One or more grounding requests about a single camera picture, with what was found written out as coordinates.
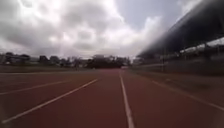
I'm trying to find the row of trees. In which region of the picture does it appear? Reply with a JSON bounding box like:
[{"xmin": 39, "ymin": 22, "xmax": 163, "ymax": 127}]
[{"xmin": 0, "ymin": 51, "xmax": 132, "ymax": 70}]

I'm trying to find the grass field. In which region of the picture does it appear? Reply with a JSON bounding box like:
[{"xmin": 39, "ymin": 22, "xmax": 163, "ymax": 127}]
[{"xmin": 0, "ymin": 65, "xmax": 98, "ymax": 74}]

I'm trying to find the grandstand building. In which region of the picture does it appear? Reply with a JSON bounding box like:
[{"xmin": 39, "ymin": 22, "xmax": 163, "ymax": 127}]
[{"xmin": 131, "ymin": 0, "xmax": 224, "ymax": 76}]

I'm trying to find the red running track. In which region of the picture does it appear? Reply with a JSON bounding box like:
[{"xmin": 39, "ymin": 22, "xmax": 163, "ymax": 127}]
[{"xmin": 0, "ymin": 68, "xmax": 224, "ymax": 128}]

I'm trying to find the grey strip beside track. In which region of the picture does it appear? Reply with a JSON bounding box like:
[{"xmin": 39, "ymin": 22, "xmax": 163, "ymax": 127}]
[{"xmin": 129, "ymin": 68, "xmax": 224, "ymax": 107}]

